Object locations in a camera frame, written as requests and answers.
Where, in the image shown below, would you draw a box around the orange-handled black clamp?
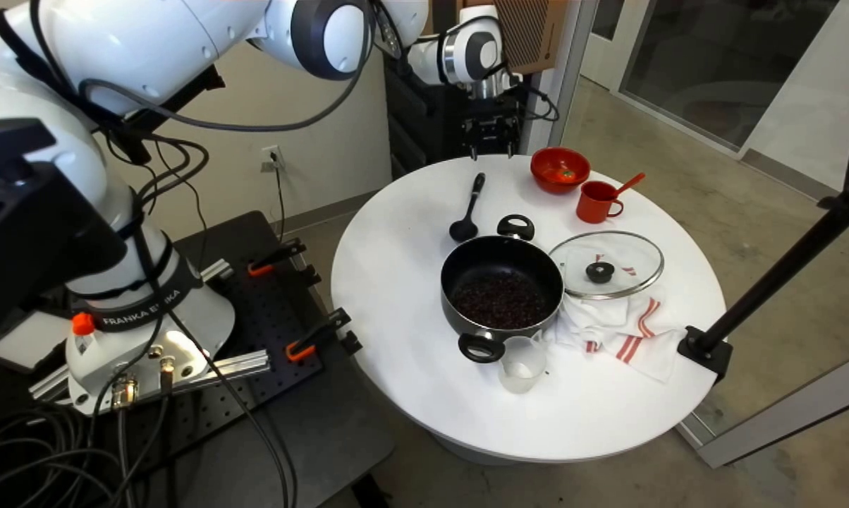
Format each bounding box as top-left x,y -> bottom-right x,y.
245,235 -> 326,288
283,306 -> 364,368

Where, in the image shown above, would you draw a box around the black plastic serving spoon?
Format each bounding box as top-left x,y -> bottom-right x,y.
447,171 -> 491,247

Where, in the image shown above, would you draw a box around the orange round knob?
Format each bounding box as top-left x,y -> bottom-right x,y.
67,312 -> 98,343

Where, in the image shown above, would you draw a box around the black camera box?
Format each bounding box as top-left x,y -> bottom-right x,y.
0,110 -> 130,360

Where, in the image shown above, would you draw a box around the grey floor door track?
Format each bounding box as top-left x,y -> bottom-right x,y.
675,344 -> 849,473

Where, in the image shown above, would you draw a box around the glass lid with black knob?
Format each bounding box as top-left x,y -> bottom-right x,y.
548,226 -> 668,302

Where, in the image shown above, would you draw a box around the grey door frame post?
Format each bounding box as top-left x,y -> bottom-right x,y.
519,0 -> 603,159

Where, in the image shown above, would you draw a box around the dark brown beans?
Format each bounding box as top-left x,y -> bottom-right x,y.
448,265 -> 554,330

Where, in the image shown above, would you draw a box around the black two-handled pot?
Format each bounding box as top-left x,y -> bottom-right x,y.
438,211 -> 567,368

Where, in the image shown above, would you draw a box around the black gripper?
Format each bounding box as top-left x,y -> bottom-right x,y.
461,86 -> 530,163

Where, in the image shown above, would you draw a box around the black floor cable bundle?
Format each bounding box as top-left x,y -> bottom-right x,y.
0,355 -> 300,508

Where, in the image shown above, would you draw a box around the red plastic spoon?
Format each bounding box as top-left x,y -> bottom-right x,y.
610,171 -> 648,200

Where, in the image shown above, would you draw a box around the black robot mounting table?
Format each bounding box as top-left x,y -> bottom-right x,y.
0,210 -> 402,508

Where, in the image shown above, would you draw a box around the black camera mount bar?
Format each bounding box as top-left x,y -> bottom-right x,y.
101,62 -> 230,171

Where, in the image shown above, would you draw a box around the aluminium rail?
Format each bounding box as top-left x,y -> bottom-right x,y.
27,257 -> 276,409

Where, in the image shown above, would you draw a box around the red bowl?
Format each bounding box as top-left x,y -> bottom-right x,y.
529,145 -> 595,199

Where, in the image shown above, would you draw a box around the dark arm cable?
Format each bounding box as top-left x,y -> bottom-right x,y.
77,17 -> 379,137

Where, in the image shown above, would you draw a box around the clear glass measuring cup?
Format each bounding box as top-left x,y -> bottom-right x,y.
496,330 -> 554,395

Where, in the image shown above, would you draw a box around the red cup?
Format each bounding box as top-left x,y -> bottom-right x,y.
574,178 -> 629,226

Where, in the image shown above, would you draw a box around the black camera stand pole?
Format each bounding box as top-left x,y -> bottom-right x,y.
675,96 -> 849,381

